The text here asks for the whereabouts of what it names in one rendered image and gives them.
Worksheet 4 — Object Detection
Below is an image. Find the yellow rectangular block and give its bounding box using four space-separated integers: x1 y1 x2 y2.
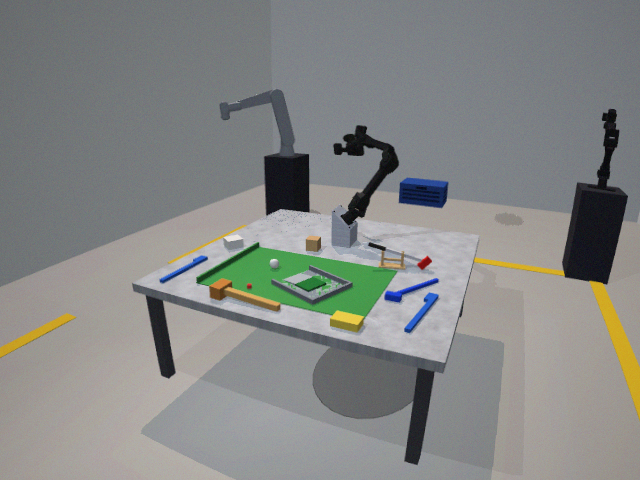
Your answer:
330 310 364 333

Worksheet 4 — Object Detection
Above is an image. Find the orange mallet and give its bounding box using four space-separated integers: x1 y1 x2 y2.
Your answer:
209 278 280 312

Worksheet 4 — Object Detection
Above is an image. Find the green flat mat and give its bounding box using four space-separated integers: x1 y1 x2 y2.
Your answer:
198 247 397 318

